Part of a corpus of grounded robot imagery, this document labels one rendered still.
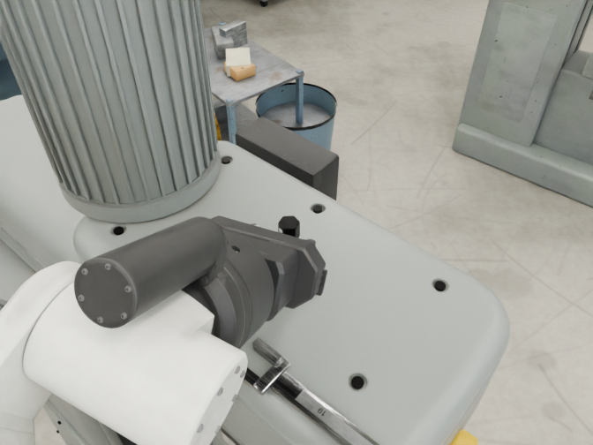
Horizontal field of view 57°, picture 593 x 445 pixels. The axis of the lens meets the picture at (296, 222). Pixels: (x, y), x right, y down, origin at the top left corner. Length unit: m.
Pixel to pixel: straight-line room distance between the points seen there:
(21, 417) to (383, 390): 0.29
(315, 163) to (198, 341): 0.72
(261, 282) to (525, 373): 2.57
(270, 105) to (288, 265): 2.97
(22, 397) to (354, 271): 0.36
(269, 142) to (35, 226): 0.42
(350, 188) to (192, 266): 3.28
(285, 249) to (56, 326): 0.20
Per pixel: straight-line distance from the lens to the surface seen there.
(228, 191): 0.67
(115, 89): 0.55
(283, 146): 1.01
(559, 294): 3.27
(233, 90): 2.93
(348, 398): 0.50
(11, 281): 1.12
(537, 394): 2.86
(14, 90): 4.57
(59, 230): 0.88
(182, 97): 0.59
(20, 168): 1.02
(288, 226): 0.53
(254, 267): 0.37
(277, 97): 3.38
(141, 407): 0.28
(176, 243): 0.29
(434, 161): 3.88
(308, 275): 0.44
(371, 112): 4.29
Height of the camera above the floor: 2.33
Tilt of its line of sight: 45 degrees down
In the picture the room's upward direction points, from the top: straight up
